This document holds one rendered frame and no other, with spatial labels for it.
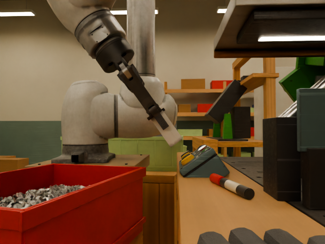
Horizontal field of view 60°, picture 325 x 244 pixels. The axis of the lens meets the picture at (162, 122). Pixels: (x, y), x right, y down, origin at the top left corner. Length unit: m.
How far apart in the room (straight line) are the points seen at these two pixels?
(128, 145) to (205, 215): 1.11
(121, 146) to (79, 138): 0.50
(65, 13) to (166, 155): 0.94
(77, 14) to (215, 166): 0.39
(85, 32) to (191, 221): 0.42
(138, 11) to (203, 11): 7.26
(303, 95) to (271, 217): 0.15
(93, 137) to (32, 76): 7.71
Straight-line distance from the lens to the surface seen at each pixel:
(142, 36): 1.01
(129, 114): 0.93
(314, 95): 0.38
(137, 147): 1.40
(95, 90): 0.96
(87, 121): 0.94
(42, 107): 8.39
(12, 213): 0.29
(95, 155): 0.94
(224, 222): 0.30
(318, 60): 0.56
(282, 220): 0.32
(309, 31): 0.37
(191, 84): 7.15
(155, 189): 1.30
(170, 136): 0.56
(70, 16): 0.61
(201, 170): 0.56
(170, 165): 1.39
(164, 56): 7.83
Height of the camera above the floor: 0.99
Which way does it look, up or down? 2 degrees up
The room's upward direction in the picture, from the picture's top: straight up
